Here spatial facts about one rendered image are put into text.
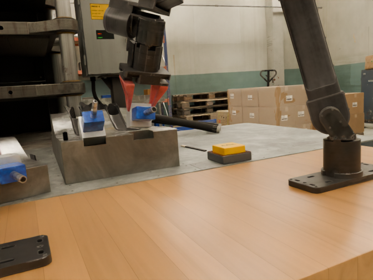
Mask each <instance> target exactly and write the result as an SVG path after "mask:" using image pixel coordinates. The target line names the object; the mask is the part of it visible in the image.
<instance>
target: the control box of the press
mask: <svg viewBox="0 0 373 280"><path fill-rule="evenodd" d="M108 6H109V0H74V7H75V17H76V20H77V21H78V28H79V32H78V42H79V51H80V61H81V67H82V77H83V78H88V77H90V81H91V83H92V94H93V97H94V99H95V100H97V101H98V104H101V103H102V102H101V101H100V100H99V98H98V97H97V94H96V91H95V81H96V80H95V78H96V77H98V78H100V79H102V80H103V82H104V83H105V84H106V85H107V86H108V88H109V89H110V93H111V99H112V104H113V103H116V104H117V105H118V106H119V107H122V108H126V101H125V94H124V91H123V87H122V84H121V82H120V78H119V72H123V71H120V70H119V64H120V63H127V60H128V51H127V50H126V48H127V37H123V36H119V35H116V34H112V33H108V32H107V31H106V30H105V29H104V26H103V16H104V12H105V10H106V9H107V8H108Z"/></svg>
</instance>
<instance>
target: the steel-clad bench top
mask: <svg viewBox="0 0 373 280"><path fill-rule="evenodd" d="M177 134H178V149H179V164H180V166H176V167H169V168H163V169H156V170H152V171H146V172H139V173H133V174H126V175H122V176H116V177H110V178H103V179H97V180H93V181H86V182H80V183H73V184H67V185H66V184H65V182H64V179H63V176H62V174H61V170H60V169H59V165H58V163H57V160H56V158H55V155H54V153H53V147H46V148H37V149H28V150H24V152H25V153H26V155H27V156H28V157H29V158H30V155H29V154H33V155H35V156H36V160H37V161H38V162H41V163H44V164H47V166H48V174H49V182H50V187H51V192H48V193H43V194H39V195H36V196H32V197H28V198H24V199H19V200H16V201H11V202H7V203H3V204H0V207H3V206H8V205H13V204H19V203H24V202H30V201H37V200H40V199H46V198H53V197H59V196H65V195H69V194H75V193H80V192H86V191H92V190H96V189H102V188H108V187H114V186H121V185H124V184H130V183H137V182H142V181H148V180H152V179H158V178H164V177H170V176H176V175H180V174H186V173H192V172H198V171H204V170H208V169H214V168H220V167H226V166H232V165H236V164H242V163H248V162H254V161H260V160H264V159H270V158H276V157H282V156H288V155H292V154H298V153H304V152H310V151H316V150H320V149H323V139H324V138H327V136H329V135H328V134H323V133H321V132H319V131H318V130H312V129H302V128H292V127H282V126H272V125H266V124H256V123H240V124H231V125H226V126H221V131H220V132H219V133H214V132H208V131H202V130H199V129H191V130H186V131H177ZM356 137H357V138H361V143H363V142H369V141H373V136H364V135H358V134H356ZM230 142H233V143H238V144H243V145H245V150H246V151H251V160H248V161H241V162H235V163H229V164H221V163H218V162H214V161H211V160H209V159H208V154H207V152H208V151H212V150H213V145H215V144H223V143H230ZM181 145H186V146H191V147H195V148H200V149H205V150H207V151H206V152H203V151H199V150H196V149H191V148H187V147H182V146H181Z"/></svg>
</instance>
